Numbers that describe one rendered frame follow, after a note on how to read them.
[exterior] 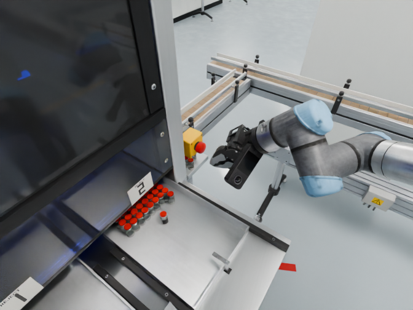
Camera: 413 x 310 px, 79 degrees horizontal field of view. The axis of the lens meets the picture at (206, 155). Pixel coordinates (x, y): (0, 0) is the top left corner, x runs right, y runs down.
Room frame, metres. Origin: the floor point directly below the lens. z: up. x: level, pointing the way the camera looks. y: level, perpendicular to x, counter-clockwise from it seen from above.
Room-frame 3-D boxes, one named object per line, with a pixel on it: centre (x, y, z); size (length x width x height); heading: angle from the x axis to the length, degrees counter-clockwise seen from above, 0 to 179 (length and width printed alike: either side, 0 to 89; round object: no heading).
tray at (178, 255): (0.37, 0.09, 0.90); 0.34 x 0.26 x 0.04; 54
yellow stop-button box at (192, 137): (0.65, 0.06, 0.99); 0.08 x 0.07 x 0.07; 55
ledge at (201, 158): (0.69, 0.09, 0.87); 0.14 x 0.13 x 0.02; 55
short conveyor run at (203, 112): (0.97, 0.01, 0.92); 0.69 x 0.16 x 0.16; 145
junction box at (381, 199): (0.77, -0.89, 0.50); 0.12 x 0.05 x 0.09; 55
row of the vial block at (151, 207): (0.43, 0.18, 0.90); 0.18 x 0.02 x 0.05; 144
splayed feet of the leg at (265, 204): (1.13, -0.49, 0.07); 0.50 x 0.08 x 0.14; 145
